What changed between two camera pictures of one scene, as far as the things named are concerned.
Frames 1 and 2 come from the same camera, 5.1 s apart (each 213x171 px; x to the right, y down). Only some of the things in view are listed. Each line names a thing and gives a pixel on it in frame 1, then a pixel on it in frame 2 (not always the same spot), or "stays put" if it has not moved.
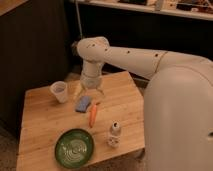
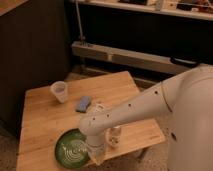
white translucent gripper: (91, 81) to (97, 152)
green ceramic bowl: (73, 148) stays put
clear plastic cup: (60, 90) stays put
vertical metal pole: (81, 34) stays put
